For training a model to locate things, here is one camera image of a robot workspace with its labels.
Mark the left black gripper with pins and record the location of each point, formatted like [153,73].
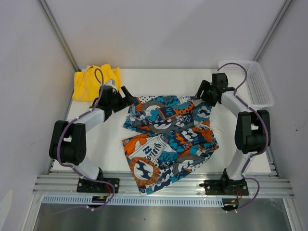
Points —
[128,98]

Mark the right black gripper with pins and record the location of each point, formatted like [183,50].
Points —
[205,86]

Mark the yellow shorts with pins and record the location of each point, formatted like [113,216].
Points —
[87,81]

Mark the patterned blue orange shorts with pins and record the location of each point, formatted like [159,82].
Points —
[173,139]

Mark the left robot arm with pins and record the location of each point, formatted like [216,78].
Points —
[68,142]

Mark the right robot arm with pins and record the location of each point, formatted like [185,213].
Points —
[252,132]

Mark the white plastic basket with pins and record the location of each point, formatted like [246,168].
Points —
[251,81]

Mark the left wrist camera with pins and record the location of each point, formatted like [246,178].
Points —
[110,85]

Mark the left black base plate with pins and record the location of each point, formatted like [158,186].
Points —
[88,186]

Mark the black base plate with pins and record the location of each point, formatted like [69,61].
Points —
[229,187]
[88,186]

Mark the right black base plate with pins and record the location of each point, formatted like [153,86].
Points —
[229,187]

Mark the white slotted cable duct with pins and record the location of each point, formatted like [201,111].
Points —
[136,200]

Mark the right aluminium frame post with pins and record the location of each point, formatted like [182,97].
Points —
[281,15]

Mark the aluminium frame post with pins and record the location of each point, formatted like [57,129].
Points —
[281,15]
[58,33]

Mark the left aluminium frame post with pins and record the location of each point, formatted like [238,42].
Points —
[58,33]

